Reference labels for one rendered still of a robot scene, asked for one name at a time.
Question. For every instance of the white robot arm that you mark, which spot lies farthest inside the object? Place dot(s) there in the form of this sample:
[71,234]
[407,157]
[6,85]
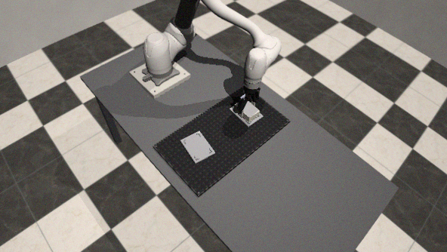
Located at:
[160,49]

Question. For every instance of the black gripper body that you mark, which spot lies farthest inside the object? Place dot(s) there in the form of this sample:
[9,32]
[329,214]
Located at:
[249,91]

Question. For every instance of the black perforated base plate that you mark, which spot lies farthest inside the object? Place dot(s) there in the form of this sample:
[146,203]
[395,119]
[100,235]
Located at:
[228,136]

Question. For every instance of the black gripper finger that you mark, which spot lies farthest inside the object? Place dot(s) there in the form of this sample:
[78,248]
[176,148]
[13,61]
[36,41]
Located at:
[241,105]
[253,99]

